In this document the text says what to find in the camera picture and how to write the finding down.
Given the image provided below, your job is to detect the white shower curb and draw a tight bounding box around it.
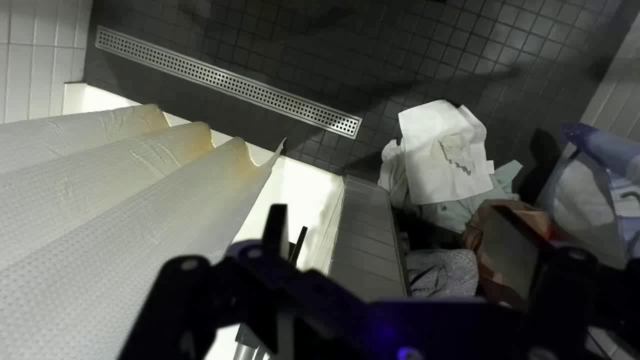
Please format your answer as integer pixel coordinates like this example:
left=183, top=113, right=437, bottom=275
left=63, top=78, right=349, bottom=275

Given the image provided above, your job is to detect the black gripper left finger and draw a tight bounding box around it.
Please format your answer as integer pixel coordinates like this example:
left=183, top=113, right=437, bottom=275
left=260, top=201, right=292, bottom=268

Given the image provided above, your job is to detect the pale green cloth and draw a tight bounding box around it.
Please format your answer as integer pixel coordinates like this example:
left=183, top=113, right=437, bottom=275
left=425, top=157, right=527, bottom=236

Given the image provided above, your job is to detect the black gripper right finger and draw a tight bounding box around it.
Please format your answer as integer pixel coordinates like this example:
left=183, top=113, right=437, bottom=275
left=478, top=201, right=557, bottom=305

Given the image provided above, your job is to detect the grey cloth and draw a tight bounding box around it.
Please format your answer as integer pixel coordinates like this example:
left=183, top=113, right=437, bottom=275
left=403, top=245, right=483, bottom=302

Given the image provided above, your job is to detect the white crumpled cloth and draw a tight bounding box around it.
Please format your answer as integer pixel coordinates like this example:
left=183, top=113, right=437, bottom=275
left=377, top=97, right=496, bottom=208

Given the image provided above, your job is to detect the metal floor drain grate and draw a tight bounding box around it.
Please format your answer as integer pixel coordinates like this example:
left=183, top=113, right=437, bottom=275
left=95, top=23, right=366, bottom=140

